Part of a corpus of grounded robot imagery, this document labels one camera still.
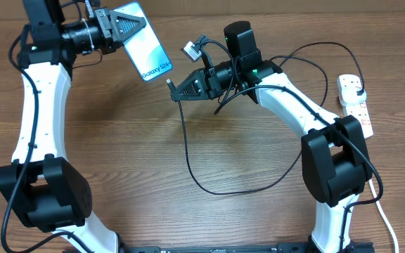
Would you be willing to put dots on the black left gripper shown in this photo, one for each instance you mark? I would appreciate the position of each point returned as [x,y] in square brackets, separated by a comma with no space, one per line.
[107,19]

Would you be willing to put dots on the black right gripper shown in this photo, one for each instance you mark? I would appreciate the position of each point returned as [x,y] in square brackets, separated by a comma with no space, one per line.
[207,84]

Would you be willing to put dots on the blue Samsung Galaxy smartphone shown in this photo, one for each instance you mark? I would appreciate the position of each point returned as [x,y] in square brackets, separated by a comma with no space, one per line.
[144,48]

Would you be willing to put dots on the white power extension strip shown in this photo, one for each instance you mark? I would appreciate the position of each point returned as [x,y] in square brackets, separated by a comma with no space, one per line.
[359,111]

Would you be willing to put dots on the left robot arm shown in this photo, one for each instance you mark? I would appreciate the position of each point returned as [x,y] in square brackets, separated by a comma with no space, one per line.
[40,185]

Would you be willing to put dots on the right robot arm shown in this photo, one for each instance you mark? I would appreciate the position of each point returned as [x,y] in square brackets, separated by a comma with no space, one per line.
[334,156]

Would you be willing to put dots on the white USB charger plug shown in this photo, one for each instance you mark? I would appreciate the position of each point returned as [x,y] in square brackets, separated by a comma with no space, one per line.
[350,96]

